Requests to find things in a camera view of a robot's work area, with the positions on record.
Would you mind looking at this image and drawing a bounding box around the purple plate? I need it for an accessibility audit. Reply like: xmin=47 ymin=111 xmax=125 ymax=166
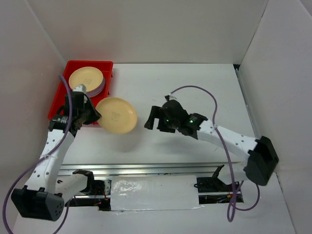
xmin=86 ymin=80 xmax=105 ymax=98

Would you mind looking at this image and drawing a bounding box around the white taped cover panel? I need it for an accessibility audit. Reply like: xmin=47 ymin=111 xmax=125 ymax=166
xmin=110 ymin=175 xmax=199 ymax=211

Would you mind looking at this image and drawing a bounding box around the yellow plate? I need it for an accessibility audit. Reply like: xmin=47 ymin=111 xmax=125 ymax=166
xmin=69 ymin=66 xmax=105 ymax=93
xmin=96 ymin=97 xmax=137 ymax=134

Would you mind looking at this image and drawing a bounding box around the red plastic bin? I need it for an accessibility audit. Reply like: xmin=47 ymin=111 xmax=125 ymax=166
xmin=47 ymin=60 xmax=114 ymax=126

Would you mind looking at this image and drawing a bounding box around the aluminium rail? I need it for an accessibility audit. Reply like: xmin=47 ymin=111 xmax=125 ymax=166
xmin=58 ymin=162 xmax=244 ymax=177

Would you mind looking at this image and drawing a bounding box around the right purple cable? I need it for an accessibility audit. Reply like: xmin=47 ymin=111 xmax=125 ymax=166
xmin=170 ymin=85 xmax=261 ymax=223

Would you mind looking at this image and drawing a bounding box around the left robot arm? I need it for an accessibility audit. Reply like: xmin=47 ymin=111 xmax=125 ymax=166
xmin=11 ymin=91 xmax=101 ymax=221

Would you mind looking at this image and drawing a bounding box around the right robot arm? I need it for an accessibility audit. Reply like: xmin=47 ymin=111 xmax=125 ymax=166
xmin=144 ymin=100 xmax=279 ymax=191

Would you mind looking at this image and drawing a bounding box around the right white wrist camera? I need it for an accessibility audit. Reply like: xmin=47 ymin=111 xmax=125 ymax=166
xmin=165 ymin=94 xmax=177 ymax=101

